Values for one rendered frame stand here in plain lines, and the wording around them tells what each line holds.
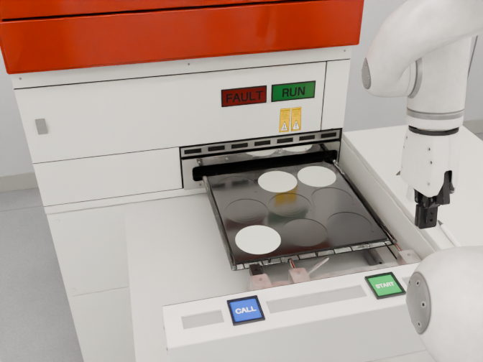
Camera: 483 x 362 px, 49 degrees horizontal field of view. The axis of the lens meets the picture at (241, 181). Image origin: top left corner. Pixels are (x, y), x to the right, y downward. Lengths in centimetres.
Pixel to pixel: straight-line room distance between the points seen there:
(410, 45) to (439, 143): 18
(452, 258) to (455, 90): 33
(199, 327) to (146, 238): 46
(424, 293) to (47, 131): 100
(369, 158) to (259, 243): 39
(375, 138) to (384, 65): 72
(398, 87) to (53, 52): 74
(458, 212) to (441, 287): 68
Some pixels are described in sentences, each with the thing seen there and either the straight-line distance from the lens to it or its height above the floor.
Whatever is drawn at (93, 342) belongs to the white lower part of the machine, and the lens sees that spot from 181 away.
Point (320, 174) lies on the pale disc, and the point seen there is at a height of 90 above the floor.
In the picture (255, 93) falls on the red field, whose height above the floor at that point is 111.
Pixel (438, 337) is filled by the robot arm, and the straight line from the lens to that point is 58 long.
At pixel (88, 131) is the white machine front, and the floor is 105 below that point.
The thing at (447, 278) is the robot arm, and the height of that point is 128.
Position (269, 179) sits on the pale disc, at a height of 90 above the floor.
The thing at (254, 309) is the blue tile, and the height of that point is 96.
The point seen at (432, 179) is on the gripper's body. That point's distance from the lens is 86.
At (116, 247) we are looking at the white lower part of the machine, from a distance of 155.
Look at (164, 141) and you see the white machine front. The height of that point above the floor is 100.
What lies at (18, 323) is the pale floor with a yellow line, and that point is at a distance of 240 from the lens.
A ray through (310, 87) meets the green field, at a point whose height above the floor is 111.
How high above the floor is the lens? 165
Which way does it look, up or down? 33 degrees down
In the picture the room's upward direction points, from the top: straight up
